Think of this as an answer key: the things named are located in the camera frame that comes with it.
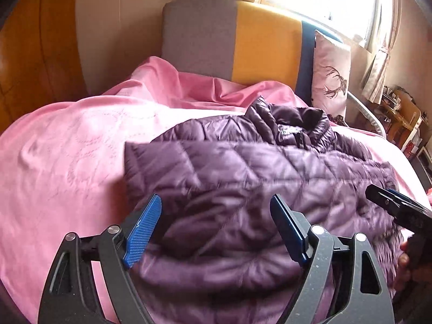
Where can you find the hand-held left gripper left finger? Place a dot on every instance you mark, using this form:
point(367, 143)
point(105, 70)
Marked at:
point(141, 236)

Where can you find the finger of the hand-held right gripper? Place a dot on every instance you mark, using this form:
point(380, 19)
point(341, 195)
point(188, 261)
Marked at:
point(381, 197)
point(408, 202)

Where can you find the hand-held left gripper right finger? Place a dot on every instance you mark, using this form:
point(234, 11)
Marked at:
point(288, 233)

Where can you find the purple puffer jacket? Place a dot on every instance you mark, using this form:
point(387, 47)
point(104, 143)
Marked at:
point(236, 175)

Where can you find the person's right hand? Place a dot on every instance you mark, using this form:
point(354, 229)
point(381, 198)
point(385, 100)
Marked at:
point(402, 266)

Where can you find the white small cabinet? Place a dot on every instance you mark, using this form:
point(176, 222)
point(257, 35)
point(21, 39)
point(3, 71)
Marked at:
point(416, 138)

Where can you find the cluttered wooden desk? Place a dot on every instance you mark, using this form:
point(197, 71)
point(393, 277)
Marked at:
point(405, 108)

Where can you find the pink dotted-circle blanket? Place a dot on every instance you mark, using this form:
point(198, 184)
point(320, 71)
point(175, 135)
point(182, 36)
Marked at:
point(67, 158)

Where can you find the white deer print pillow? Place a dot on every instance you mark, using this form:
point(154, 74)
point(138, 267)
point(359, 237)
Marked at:
point(332, 67)

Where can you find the grey yellow blue headboard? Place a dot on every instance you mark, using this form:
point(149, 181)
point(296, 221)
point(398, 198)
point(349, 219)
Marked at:
point(202, 40)

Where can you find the wooden wardrobe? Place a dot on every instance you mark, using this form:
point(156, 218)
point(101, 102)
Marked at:
point(33, 57)

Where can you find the grey bed rail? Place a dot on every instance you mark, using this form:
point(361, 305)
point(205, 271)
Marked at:
point(368, 111)

